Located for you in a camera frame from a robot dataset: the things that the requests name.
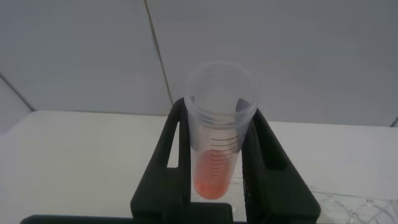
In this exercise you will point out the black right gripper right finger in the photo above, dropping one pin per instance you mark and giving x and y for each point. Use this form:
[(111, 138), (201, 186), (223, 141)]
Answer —
[(273, 193)]

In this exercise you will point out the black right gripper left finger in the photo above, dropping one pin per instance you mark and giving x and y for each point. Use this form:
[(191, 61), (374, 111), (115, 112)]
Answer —
[(155, 193)]

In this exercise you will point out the test tube with red pigment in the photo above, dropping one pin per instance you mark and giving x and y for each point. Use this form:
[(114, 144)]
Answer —
[(214, 174)]

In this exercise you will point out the clear plastic test tube rack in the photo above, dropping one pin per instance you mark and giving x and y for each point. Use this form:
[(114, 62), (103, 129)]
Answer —
[(357, 208)]

